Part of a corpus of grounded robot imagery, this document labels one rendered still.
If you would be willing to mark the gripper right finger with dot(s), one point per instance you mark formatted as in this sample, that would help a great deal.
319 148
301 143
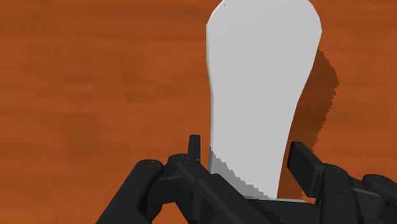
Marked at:
338 183

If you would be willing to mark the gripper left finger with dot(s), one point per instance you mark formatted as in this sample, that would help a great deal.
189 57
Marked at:
186 180

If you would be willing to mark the white vase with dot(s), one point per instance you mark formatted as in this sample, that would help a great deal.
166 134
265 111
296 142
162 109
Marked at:
257 93

